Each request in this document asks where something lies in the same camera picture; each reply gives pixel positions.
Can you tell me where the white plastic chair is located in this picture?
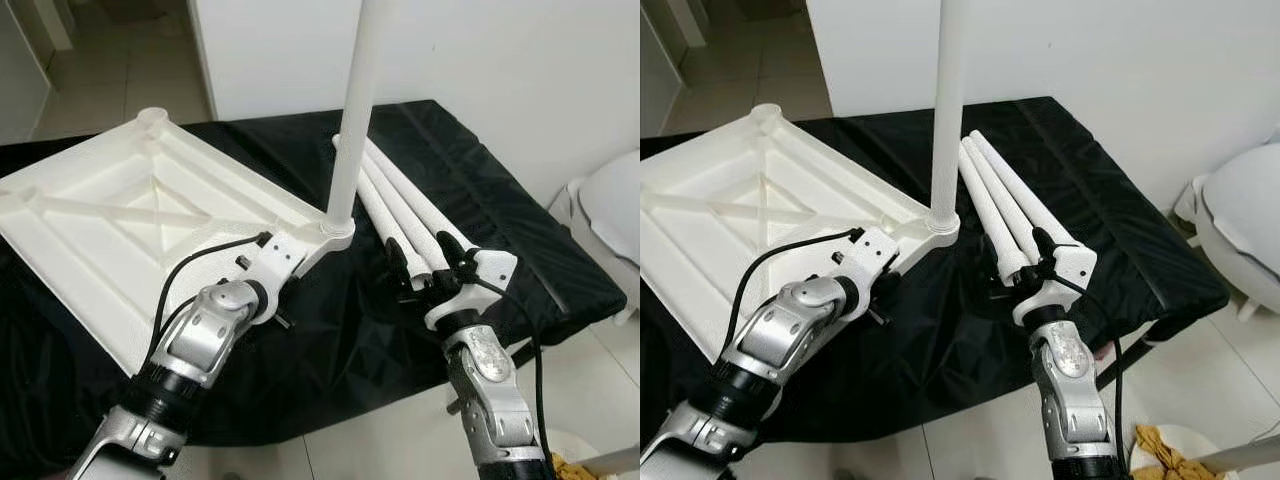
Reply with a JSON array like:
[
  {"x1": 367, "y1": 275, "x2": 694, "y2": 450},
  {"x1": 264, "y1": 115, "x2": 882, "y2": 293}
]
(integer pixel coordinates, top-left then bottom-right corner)
[
  {"x1": 548, "y1": 150, "x2": 641, "y2": 326},
  {"x1": 1172, "y1": 140, "x2": 1280, "y2": 323}
]

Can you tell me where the grey metal pole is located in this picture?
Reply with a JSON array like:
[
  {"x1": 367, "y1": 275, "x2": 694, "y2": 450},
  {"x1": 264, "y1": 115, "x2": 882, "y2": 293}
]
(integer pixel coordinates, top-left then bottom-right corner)
[
  {"x1": 580, "y1": 445, "x2": 641, "y2": 476},
  {"x1": 1195, "y1": 435, "x2": 1280, "y2": 476}
]

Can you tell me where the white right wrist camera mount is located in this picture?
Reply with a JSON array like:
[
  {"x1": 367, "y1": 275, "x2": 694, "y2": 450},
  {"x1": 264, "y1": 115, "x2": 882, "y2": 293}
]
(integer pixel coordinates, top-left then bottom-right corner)
[
  {"x1": 1012, "y1": 243, "x2": 1098, "y2": 326},
  {"x1": 425, "y1": 248, "x2": 519, "y2": 331}
]

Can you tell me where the white plastic table leg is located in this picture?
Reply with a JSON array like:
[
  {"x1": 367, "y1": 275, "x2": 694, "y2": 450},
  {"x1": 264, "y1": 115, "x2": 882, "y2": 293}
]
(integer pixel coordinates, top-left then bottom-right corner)
[
  {"x1": 962, "y1": 135, "x2": 1051, "y2": 266},
  {"x1": 350, "y1": 138, "x2": 451, "y2": 276},
  {"x1": 928, "y1": 0, "x2": 969, "y2": 229},
  {"x1": 970, "y1": 130, "x2": 1081, "y2": 251},
  {"x1": 958, "y1": 138, "x2": 1031, "y2": 283},
  {"x1": 360, "y1": 135, "x2": 479, "y2": 256},
  {"x1": 325, "y1": 0, "x2": 391, "y2": 233},
  {"x1": 333, "y1": 135, "x2": 433, "y2": 293}
]

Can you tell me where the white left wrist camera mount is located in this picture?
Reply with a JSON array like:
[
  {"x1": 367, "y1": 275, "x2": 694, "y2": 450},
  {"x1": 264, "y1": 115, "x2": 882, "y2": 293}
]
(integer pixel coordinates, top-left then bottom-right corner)
[
  {"x1": 838, "y1": 227, "x2": 899, "y2": 321},
  {"x1": 240, "y1": 232, "x2": 306, "y2": 326}
]

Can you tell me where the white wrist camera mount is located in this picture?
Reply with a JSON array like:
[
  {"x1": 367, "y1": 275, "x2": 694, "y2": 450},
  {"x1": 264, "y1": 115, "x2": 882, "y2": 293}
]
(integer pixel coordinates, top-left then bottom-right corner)
[
  {"x1": 240, "y1": 232, "x2": 306, "y2": 326},
  {"x1": 838, "y1": 227, "x2": 899, "y2": 321},
  {"x1": 1012, "y1": 243, "x2": 1098, "y2": 326},
  {"x1": 425, "y1": 248, "x2": 519, "y2": 331}
]

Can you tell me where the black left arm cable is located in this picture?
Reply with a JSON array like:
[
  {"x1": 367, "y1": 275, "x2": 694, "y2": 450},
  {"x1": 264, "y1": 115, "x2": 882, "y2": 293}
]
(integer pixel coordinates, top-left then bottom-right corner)
[
  {"x1": 150, "y1": 232, "x2": 271, "y2": 366},
  {"x1": 735, "y1": 228, "x2": 863, "y2": 351}
]

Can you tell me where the white plastic table top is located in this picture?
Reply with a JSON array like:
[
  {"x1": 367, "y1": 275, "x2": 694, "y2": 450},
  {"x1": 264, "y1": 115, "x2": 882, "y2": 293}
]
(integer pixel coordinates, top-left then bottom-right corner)
[
  {"x1": 640, "y1": 102, "x2": 961, "y2": 363},
  {"x1": 0, "y1": 105, "x2": 356, "y2": 379}
]

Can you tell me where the yellow cloth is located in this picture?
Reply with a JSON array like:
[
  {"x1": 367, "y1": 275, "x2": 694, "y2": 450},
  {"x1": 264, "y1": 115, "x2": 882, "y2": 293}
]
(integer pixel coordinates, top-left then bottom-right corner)
[
  {"x1": 1130, "y1": 425, "x2": 1216, "y2": 480},
  {"x1": 548, "y1": 452, "x2": 601, "y2": 480}
]

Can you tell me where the white round bowl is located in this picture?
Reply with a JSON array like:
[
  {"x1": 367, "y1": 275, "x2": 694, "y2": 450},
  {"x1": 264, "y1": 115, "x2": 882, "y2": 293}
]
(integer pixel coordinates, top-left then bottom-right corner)
[
  {"x1": 545, "y1": 430, "x2": 621, "y2": 480},
  {"x1": 1128, "y1": 425, "x2": 1241, "y2": 480}
]

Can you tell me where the black table cloth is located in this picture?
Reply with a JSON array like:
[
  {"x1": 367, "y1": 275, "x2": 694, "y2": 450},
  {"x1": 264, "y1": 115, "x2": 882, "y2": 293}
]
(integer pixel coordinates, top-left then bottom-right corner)
[
  {"x1": 0, "y1": 98, "x2": 629, "y2": 476},
  {"x1": 640, "y1": 95, "x2": 1231, "y2": 446}
]

